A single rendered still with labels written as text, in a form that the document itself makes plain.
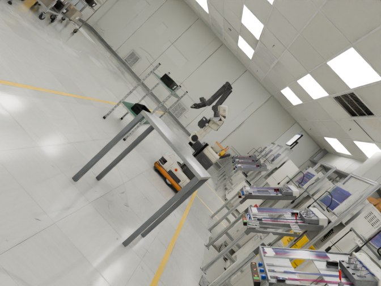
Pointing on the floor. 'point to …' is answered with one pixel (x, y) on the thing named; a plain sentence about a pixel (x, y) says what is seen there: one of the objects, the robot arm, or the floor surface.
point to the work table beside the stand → (201, 174)
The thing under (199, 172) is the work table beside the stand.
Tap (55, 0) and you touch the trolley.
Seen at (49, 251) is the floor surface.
